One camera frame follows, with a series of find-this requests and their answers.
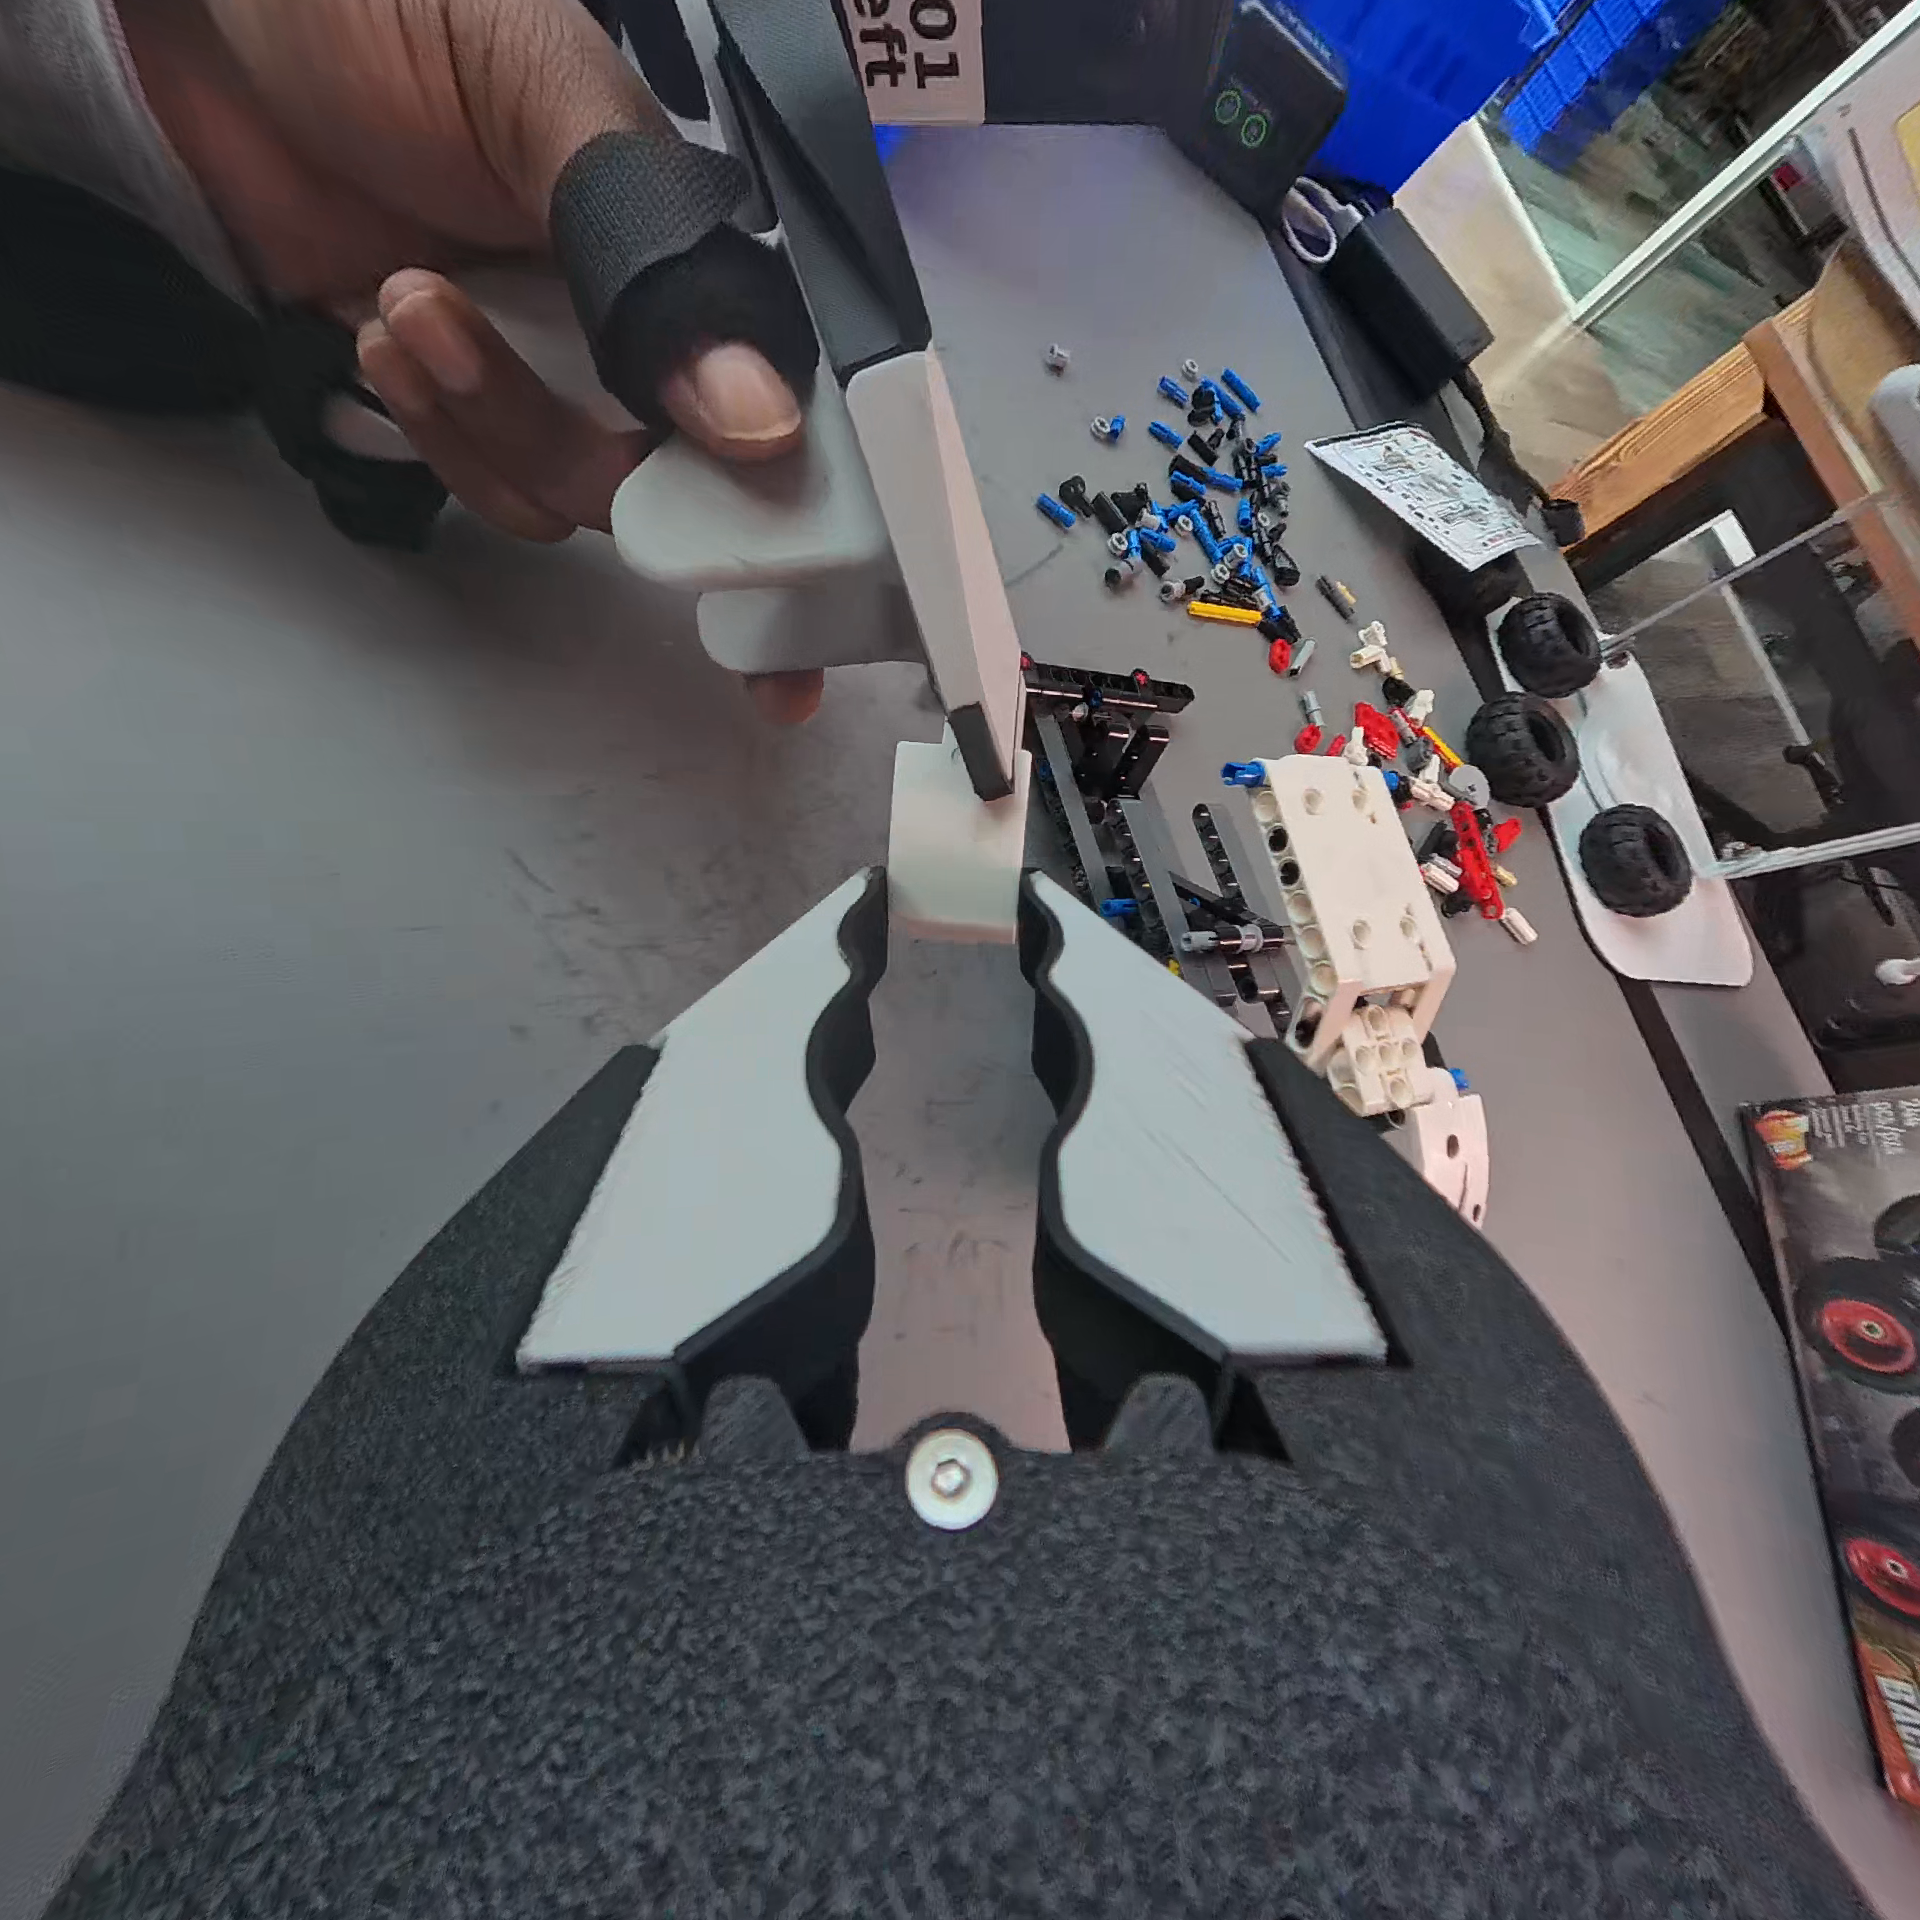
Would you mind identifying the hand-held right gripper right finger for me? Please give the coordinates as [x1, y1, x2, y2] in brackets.
[1024, 872, 1390, 1450]

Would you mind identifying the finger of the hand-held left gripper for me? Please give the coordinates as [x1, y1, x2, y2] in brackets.
[845, 345, 1033, 807]

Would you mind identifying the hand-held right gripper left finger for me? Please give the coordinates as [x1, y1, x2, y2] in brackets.
[514, 865, 889, 1450]

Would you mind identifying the white curved brick panel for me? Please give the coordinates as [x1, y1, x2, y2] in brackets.
[887, 719, 1039, 946]

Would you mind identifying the brick-built truck chassis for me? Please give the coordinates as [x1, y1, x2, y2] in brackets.
[1019, 652, 1496, 1231]

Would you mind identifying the printed sticker sheet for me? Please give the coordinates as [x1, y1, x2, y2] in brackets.
[1306, 422, 1546, 570]

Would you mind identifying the person's left forearm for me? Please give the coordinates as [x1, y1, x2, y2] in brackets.
[0, 0, 361, 452]

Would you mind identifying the grey desk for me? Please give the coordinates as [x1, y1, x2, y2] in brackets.
[0, 119, 1920, 1920]

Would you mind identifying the person's left hand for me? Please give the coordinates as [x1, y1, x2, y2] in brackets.
[120, 0, 827, 728]

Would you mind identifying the pile of blue black brick pins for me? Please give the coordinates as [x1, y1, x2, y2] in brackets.
[1037, 357, 1322, 640]

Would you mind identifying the pile of red white brick parts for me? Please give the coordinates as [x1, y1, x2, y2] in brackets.
[1296, 622, 1538, 946]

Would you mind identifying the black device green display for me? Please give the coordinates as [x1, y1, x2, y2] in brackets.
[1200, 0, 1350, 213]

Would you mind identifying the black power adapter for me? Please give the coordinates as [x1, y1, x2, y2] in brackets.
[1328, 207, 1496, 394]

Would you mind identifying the black toy tyre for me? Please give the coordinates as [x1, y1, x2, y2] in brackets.
[1577, 804, 1697, 921]
[1467, 692, 1579, 808]
[1498, 593, 1605, 700]
[1417, 546, 1526, 618]

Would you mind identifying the white document stand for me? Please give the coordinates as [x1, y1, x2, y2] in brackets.
[1546, 502, 1920, 992]

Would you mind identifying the blue plastic bin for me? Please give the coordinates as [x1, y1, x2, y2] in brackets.
[1319, 0, 1562, 197]

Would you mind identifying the toy truck set box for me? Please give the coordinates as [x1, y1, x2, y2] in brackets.
[1741, 1087, 1920, 1808]

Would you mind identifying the wooden side table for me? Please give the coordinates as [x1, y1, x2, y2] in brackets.
[1546, 285, 1920, 600]

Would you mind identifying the stack of red blue bins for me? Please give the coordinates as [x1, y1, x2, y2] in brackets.
[1501, 0, 1729, 166]

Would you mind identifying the black power cable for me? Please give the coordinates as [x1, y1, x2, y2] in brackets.
[1447, 374, 1589, 544]

